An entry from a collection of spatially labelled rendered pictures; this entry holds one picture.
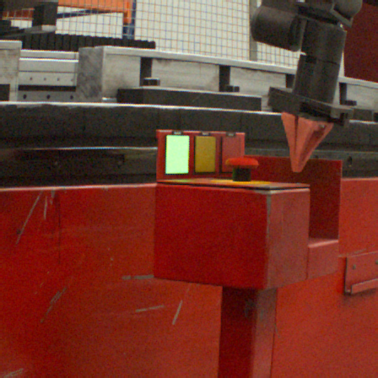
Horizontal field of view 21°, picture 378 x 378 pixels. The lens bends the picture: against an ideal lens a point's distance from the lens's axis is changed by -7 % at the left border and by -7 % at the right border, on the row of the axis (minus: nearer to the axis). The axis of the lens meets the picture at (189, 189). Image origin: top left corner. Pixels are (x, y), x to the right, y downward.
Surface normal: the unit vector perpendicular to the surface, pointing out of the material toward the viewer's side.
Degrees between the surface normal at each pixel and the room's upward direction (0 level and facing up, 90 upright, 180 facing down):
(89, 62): 90
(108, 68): 90
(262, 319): 90
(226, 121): 90
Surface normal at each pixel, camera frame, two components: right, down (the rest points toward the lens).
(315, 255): 0.83, 0.05
